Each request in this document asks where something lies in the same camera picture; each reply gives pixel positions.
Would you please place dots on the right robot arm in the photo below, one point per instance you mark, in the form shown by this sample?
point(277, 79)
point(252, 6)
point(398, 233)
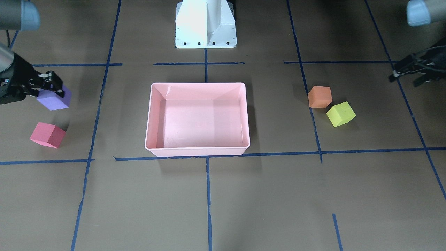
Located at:
point(16, 15)

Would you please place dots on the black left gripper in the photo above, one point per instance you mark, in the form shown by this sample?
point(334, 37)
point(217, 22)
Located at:
point(408, 66)

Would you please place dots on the yellow foam block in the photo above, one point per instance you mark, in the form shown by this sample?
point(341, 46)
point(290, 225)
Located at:
point(340, 114)

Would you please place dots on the red foam block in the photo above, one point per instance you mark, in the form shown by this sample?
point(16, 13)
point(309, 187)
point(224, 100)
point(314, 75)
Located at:
point(48, 135)

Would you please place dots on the purple foam block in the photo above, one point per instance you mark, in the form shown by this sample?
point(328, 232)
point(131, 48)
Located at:
point(52, 101)

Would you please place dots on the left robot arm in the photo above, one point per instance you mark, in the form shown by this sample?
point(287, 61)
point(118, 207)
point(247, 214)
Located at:
point(423, 12)

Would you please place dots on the orange foam block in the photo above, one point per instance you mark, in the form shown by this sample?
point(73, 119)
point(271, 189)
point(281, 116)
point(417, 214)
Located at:
point(319, 97)

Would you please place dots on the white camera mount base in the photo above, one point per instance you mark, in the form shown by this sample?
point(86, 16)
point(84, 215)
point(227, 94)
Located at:
point(203, 24)

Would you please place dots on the pink plastic bin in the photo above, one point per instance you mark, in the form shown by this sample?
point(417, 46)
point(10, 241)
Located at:
point(197, 119)

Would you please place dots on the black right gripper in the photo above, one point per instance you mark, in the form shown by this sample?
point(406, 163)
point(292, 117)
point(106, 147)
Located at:
point(21, 75)

